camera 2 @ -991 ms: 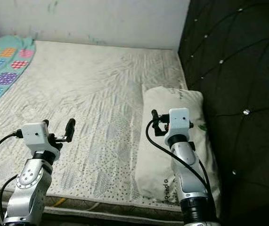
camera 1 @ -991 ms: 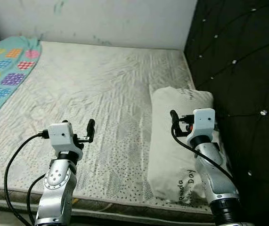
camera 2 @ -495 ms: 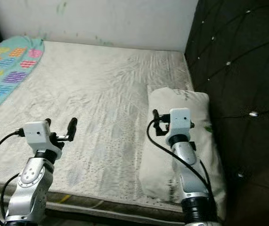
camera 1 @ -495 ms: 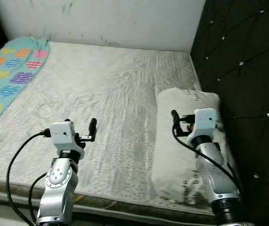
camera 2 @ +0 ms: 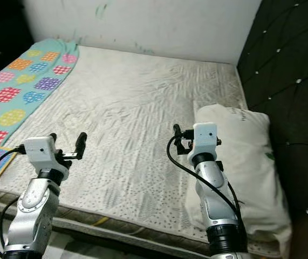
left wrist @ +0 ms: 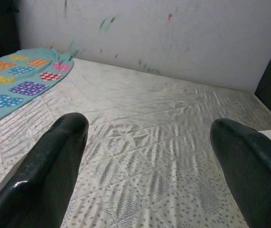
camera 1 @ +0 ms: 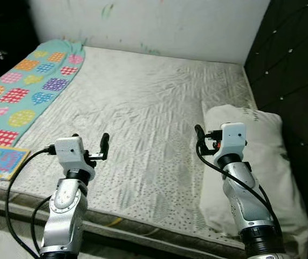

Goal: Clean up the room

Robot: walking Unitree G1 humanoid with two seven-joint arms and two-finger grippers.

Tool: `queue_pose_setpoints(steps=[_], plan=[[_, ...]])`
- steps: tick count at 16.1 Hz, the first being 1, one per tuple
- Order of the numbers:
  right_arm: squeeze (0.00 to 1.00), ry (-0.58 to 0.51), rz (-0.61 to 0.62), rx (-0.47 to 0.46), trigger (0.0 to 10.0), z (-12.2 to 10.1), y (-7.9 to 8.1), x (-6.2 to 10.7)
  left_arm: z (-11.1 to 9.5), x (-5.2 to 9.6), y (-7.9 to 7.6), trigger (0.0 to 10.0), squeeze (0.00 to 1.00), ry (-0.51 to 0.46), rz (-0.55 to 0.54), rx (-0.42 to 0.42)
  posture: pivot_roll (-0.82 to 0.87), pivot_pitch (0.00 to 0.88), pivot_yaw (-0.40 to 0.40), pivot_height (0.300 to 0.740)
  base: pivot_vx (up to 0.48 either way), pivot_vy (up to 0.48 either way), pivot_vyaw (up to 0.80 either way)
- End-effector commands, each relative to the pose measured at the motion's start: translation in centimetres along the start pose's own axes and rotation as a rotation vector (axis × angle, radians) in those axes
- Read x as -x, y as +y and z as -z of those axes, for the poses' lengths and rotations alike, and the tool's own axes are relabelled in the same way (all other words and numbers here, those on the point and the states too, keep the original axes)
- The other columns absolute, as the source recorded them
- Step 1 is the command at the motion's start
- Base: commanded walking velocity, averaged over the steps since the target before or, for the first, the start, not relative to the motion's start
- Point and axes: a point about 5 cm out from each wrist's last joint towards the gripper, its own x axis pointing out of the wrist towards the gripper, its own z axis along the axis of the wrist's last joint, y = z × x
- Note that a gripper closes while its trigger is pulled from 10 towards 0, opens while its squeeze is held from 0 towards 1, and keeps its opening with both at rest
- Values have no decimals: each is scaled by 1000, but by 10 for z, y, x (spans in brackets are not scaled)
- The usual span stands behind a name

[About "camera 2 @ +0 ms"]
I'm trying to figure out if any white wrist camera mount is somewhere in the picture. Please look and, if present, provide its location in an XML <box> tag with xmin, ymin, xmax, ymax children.
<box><xmin>191</xmin><ymin>122</ymin><xmax>221</xmax><ymax>157</ymax></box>
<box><xmin>23</xmin><ymin>136</ymin><xmax>57</xmax><ymax>171</ymax></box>

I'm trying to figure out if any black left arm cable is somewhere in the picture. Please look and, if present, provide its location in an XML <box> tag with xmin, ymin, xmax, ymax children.
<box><xmin>0</xmin><ymin>197</ymin><xmax>20</xmax><ymax>254</ymax></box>

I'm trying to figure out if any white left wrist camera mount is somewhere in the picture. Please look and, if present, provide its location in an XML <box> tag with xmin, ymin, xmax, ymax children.
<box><xmin>23</xmin><ymin>136</ymin><xmax>57</xmax><ymax>171</ymax></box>

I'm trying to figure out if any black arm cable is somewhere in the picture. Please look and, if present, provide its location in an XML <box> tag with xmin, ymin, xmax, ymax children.
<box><xmin>0</xmin><ymin>197</ymin><xmax>20</xmax><ymax>254</ymax></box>
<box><xmin>166</xmin><ymin>136</ymin><xmax>243</xmax><ymax>216</ymax></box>

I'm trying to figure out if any black tufted headboard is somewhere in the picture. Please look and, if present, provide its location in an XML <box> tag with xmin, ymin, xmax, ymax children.
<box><xmin>236</xmin><ymin>0</ymin><xmax>308</xmax><ymax>216</ymax></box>

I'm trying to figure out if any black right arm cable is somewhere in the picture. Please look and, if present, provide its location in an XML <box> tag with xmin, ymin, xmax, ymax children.
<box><xmin>166</xmin><ymin>136</ymin><xmax>243</xmax><ymax>216</ymax></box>

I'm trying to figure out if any teal blanket with hearts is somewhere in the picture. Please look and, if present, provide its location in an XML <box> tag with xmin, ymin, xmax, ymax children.
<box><xmin>0</xmin><ymin>38</ymin><xmax>80</xmax><ymax>147</ymax></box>

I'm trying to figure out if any black left wrist camera cable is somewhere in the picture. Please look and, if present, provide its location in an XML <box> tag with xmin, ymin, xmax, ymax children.
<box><xmin>0</xmin><ymin>146</ymin><xmax>26</xmax><ymax>181</ymax></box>

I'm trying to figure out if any white printed pillow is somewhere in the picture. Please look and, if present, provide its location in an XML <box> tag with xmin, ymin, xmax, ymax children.
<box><xmin>185</xmin><ymin>104</ymin><xmax>292</xmax><ymax>257</ymax></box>

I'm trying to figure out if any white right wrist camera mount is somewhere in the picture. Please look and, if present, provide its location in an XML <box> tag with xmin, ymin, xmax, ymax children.
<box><xmin>191</xmin><ymin>122</ymin><xmax>221</xmax><ymax>157</ymax></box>

